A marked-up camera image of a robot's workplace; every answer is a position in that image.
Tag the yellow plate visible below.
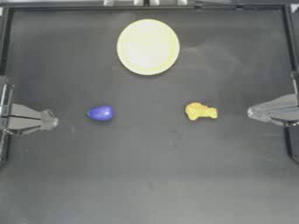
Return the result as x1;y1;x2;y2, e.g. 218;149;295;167
116;18;182;76

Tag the yellow toy fried chicken piece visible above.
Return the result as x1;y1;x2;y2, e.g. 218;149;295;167
185;101;221;122

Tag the purple toy eggplant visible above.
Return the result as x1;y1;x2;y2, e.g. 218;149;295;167
86;105;116;122

